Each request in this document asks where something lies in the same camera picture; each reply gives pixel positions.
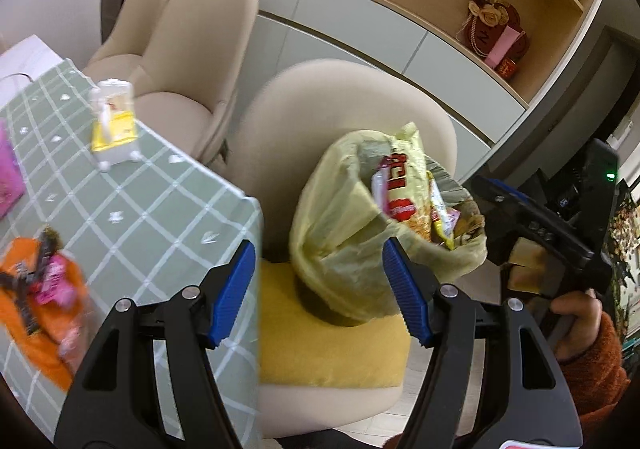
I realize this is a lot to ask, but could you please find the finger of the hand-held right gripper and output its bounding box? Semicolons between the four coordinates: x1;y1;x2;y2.
469;174;615;291
486;215;519;266

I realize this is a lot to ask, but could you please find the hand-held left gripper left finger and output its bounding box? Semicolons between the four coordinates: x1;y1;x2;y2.
54;240;257;449

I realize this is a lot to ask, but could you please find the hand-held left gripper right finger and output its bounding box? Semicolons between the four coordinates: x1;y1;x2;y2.
382;236;583;449

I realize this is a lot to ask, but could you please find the pale yellow plastic bag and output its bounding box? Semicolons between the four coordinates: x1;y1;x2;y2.
289;121;488;328

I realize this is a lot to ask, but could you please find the yellow red snack bag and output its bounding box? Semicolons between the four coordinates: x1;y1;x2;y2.
371;139;437;241

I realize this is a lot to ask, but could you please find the person's right forearm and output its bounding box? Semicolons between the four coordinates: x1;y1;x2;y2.
556;311;635;431

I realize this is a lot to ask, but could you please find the person's right hand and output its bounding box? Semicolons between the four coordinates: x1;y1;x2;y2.
549;290;607;363

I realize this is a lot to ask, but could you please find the yellow seat cushion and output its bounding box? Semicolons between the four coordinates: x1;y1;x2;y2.
257;259;413;388

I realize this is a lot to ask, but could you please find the pink purple wrapper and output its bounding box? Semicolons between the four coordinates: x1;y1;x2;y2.
34;258;77;308

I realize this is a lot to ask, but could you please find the beige upholstered chair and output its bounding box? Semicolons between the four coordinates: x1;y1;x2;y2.
129;0;260;164
229;59;458;441
82;0;176;76

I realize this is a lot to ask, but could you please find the red bouquet decoration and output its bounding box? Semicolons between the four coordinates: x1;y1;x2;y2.
456;0;532;80

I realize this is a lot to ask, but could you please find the orange snack bag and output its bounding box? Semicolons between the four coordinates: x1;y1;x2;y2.
0;236;90;392

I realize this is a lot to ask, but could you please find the dark brown wrapper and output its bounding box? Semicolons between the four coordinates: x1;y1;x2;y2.
0;226;63;336

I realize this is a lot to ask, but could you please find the yellow white carton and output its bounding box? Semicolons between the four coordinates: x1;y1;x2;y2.
90;79;139;172

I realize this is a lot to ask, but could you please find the white sideboard cabinet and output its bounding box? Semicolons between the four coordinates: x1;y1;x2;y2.
159;0;531;182

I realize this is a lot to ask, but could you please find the pink lidded container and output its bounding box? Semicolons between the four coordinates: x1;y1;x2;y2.
0;123;26;218

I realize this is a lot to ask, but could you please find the white paper bag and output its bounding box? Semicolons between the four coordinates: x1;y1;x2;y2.
0;35;67;108

